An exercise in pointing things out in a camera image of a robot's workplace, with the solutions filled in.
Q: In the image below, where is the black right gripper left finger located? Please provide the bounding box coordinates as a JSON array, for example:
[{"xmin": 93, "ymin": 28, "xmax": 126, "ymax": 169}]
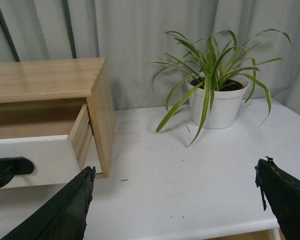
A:
[{"xmin": 2, "ymin": 166, "xmax": 96, "ymax": 240}]

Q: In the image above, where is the white plant pot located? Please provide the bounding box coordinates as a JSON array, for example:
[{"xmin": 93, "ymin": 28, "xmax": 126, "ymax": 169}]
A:
[{"xmin": 189, "ymin": 76, "xmax": 250, "ymax": 129}]

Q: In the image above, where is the wooden drawer cabinet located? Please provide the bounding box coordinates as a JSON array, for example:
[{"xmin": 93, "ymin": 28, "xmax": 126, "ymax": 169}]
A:
[{"xmin": 0, "ymin": 57, "xmax": 115, "ymax": 178}]

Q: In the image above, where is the green spider plant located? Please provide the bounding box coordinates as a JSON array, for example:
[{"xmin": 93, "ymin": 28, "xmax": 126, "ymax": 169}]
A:
[{"xmin": 155, "ymin": 29, "xmax": 281, "ymax": 137}]

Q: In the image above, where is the grey curtain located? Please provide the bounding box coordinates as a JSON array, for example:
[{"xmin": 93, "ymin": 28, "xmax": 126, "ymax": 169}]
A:
[{"xmin": 0, "ymin": 0, "xmax": 300, "ymax": 114}]

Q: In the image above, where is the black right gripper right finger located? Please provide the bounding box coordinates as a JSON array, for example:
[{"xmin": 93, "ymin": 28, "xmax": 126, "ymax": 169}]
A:
[{"xmin": 254, "ymin": 157, "xmax": 300, "ymax": 240}]

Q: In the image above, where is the black drawer handle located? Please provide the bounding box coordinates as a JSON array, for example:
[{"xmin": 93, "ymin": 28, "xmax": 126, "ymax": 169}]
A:
[{"xmin": 0, "ymin": 156, "xmax": 35, "ymax": 188}]

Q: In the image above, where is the white front wooden drawer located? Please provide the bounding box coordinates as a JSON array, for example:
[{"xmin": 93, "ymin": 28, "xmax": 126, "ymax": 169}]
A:
[{"xmin": 0, "ymin": 104, "xmax": 94, "ymax": 193}]

